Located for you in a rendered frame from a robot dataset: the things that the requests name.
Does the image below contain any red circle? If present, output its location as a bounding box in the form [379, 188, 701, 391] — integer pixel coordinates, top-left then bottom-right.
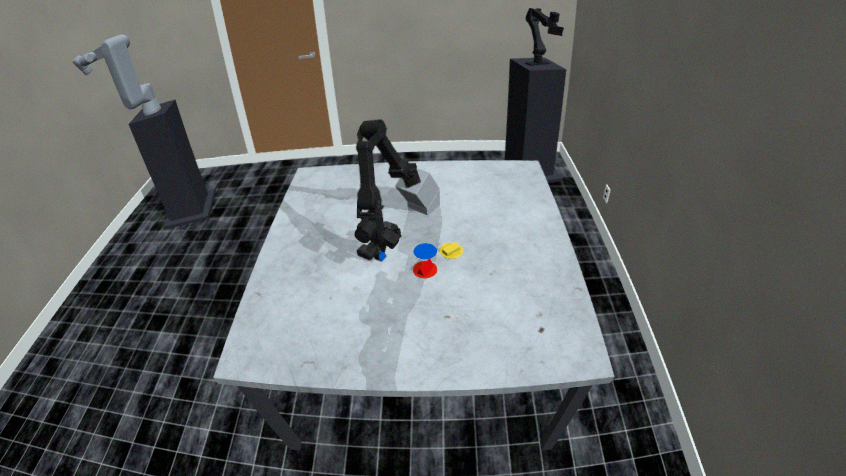
[413, 261, 437, 278]

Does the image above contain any blue circle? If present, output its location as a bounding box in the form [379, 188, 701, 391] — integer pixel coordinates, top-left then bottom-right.
[414, 243, 437, 259]

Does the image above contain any yellow circle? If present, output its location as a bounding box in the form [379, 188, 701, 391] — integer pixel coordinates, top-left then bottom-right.
[440, 243, 463, 259]

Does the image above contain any yellow block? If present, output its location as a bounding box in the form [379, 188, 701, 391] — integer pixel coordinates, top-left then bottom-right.
[442, 242, 461, 256]

